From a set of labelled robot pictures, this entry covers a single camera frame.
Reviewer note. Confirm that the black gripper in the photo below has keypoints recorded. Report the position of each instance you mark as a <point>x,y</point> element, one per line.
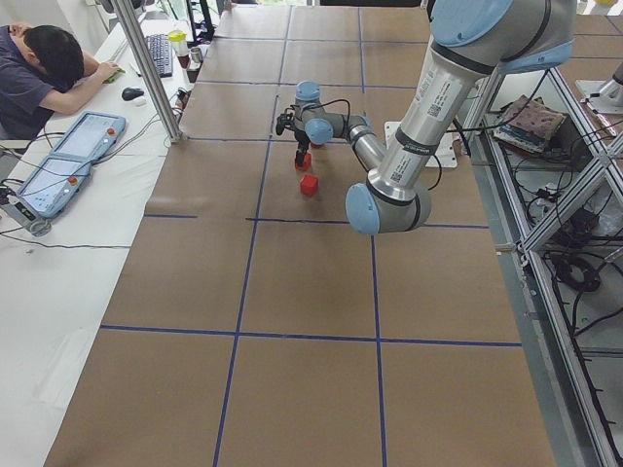
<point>303,144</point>

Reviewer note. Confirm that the red cube block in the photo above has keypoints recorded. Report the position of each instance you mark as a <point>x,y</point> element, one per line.
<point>309,185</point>
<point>303,162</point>

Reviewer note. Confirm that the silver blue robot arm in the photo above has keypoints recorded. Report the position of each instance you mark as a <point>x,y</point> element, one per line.
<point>469,41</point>

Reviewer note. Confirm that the metal cup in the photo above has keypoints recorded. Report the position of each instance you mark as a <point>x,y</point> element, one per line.
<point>196,55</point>

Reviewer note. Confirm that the yellow lid cup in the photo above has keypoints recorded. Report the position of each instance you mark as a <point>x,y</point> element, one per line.
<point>177,39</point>

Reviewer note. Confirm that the black keyboard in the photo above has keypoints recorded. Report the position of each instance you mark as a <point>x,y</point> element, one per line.
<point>161,52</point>

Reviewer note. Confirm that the black computer mouse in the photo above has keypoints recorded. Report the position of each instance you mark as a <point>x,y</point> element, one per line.
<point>131,93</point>

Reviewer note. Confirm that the teach pendant far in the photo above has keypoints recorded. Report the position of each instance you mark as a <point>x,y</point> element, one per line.
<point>90,137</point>

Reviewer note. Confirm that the teach pendant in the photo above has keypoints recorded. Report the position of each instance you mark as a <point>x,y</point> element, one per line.
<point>90,137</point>
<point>53,184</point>

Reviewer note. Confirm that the folded cloth pile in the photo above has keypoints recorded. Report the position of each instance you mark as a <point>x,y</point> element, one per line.
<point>529,124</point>

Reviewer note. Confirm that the teach pendant near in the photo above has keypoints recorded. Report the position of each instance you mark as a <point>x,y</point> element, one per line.
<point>53,184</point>

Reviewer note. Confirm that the seated person dark shirt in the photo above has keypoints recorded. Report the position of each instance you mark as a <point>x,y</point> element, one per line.
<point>44,71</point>

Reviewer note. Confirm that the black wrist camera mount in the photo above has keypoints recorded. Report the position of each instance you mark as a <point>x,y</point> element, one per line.
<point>285,121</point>

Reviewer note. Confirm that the aluminium frame post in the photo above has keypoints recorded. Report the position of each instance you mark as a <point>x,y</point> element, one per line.
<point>136,40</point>

